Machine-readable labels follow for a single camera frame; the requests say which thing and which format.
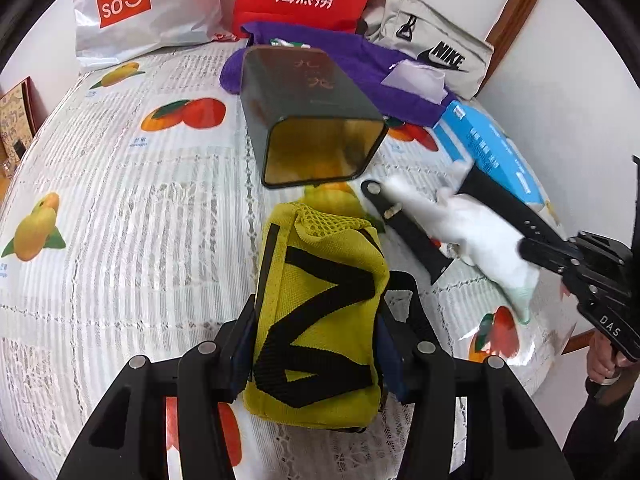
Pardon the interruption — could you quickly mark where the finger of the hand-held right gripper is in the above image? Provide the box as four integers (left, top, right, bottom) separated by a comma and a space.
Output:
457, 165, 568, 251
361, 180, 453, 286

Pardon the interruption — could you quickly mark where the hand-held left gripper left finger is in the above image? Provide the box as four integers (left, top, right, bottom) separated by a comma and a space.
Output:
57, 305, 258, 480

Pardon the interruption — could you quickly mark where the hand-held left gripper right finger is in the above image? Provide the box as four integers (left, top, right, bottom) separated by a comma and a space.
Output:
377, 270, 576, 480

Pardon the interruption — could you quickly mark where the white sock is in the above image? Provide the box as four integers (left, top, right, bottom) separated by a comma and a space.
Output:
385, 172, 543, 323

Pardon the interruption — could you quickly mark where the yellow pouch with black strap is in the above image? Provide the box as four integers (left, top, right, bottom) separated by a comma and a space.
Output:
242, 201, 391, 431

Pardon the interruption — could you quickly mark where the dark green tin box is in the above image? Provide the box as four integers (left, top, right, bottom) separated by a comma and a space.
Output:
239, 46, 390, 191

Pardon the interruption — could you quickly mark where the person's right forearm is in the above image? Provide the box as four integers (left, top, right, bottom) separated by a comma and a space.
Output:
562, 365, 640, 480

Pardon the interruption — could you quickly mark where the person's right hand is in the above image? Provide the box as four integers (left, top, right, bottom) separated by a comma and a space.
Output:
585, 332, 626, 386

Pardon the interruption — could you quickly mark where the blue tissue pack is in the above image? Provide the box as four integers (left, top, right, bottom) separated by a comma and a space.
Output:
432, 100, 561, 221

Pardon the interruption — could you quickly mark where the fruit print tablecloth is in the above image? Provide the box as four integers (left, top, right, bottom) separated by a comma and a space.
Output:
0, 35, 576, 480

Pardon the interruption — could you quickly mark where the grey fabric waist bag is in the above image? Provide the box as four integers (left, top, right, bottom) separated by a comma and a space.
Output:
357, 0, 495, 101

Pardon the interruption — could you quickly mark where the purple towel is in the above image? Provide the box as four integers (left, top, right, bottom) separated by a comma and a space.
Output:
220, 21, 458, 128

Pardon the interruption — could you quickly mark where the brown patterned board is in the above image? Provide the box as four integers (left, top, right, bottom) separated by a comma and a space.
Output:
0, 76, 38, 178

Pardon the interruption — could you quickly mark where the white plastic shopping bag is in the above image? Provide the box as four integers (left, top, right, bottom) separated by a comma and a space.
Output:
74, 0, 223, 68

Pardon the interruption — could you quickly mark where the brown wooden door frame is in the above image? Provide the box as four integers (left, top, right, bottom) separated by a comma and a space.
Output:
485, 0, 548, 53

